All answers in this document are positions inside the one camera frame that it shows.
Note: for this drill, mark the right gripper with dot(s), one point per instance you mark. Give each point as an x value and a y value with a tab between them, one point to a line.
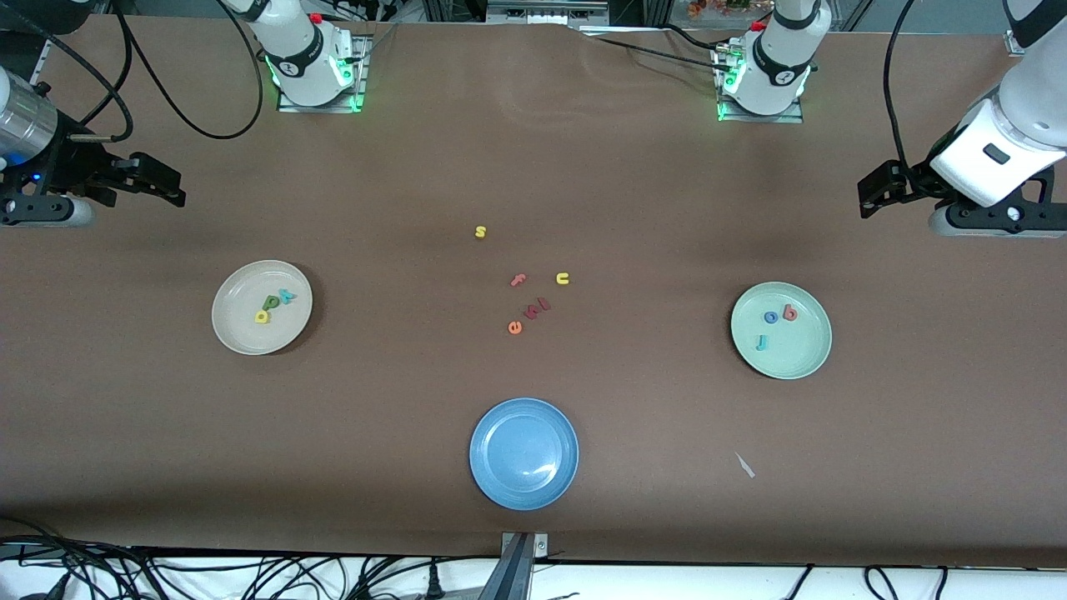
73	165

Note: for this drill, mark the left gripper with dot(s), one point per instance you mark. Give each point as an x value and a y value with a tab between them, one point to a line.
912	179

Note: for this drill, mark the green foam letter q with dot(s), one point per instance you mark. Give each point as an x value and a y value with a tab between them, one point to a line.
271	302

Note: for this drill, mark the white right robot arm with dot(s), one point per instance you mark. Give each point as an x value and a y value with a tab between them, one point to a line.
300	58

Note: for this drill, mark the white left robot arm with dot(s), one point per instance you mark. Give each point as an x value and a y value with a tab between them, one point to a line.
779	58

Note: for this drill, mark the beige brown plate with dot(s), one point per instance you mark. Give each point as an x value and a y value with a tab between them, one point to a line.
250	342

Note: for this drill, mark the pale green plate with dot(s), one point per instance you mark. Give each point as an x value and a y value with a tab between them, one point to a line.
800	358

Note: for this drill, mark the orange artificial flowers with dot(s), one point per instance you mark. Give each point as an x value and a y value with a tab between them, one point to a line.
725	7

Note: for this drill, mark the brown table cover sheet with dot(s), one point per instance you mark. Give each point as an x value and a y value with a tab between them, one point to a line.
167	458

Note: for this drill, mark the white paper scrap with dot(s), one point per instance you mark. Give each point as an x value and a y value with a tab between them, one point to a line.
744	465

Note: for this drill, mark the grey metal socket box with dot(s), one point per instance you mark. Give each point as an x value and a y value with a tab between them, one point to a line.
546	12

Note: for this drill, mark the blue plate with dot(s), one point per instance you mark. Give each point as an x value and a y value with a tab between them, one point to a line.
523	454

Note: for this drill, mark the black power plug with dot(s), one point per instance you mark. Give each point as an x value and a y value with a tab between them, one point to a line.
434	583

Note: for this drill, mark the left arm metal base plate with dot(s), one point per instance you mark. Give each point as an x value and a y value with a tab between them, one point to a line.
758	118

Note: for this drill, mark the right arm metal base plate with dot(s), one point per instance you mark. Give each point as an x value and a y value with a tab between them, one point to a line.
292	107

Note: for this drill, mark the metal table edge bracket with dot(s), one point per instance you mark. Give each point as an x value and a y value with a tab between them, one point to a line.
523	550

